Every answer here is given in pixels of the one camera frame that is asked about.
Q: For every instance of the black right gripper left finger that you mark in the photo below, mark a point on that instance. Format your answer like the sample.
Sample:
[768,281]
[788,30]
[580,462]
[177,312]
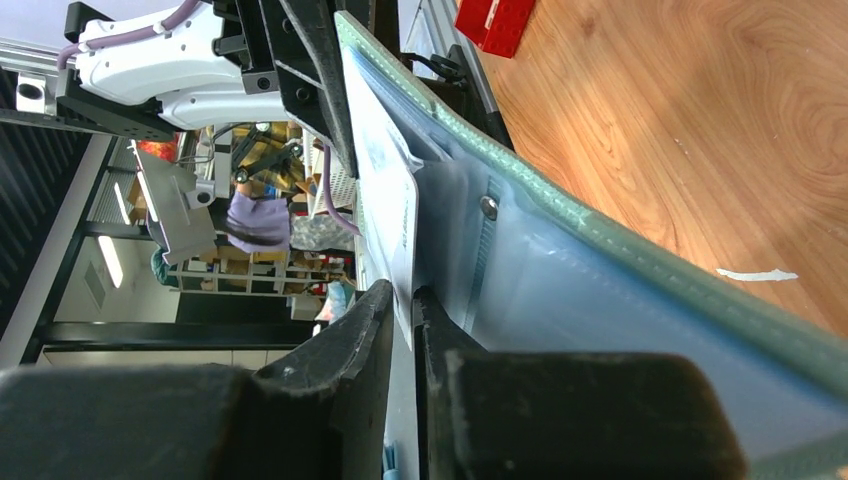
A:
[317,413]

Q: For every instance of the red white toy block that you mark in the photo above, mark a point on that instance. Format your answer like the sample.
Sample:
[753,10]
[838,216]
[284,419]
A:
[494,26]

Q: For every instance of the white blue credit card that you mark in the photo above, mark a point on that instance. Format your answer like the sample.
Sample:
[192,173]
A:
[387,190]

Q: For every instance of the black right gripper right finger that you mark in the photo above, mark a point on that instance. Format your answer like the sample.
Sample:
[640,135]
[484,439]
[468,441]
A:
[600,415]

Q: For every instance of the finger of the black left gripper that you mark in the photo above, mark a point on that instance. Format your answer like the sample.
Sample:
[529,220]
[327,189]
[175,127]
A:
[305,52]

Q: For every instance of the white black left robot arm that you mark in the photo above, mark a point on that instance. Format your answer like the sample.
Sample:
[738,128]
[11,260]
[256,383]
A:
[208,62]

